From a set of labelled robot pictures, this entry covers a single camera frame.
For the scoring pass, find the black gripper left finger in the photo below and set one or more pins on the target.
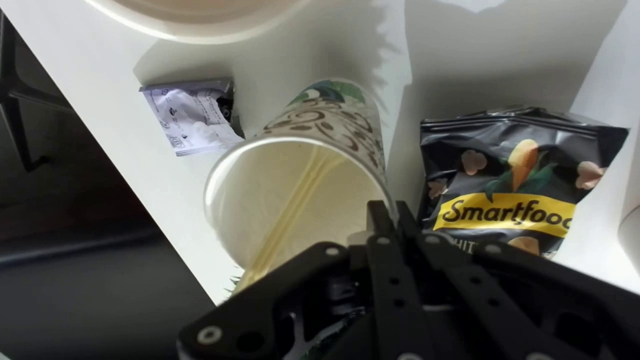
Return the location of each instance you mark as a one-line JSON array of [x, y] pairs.
[[400, 325]]

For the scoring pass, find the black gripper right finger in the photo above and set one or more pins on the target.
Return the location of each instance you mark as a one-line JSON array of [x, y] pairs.
[[485, 308]]

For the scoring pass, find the patterned paper cup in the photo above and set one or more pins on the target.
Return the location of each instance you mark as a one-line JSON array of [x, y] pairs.
[[306, 177]]

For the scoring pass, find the white plate with food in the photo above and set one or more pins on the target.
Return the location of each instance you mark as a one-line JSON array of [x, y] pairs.
[[198, 21]]

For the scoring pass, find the black Smartfood chip bag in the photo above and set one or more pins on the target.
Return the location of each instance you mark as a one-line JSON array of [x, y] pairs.
[[511, 177]]

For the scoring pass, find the white main table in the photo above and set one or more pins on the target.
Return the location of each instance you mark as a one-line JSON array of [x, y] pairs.
[[416, 56]]

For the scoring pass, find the small crumpled wrapper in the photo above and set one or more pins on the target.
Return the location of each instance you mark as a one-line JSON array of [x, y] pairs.
[[196, 115]]

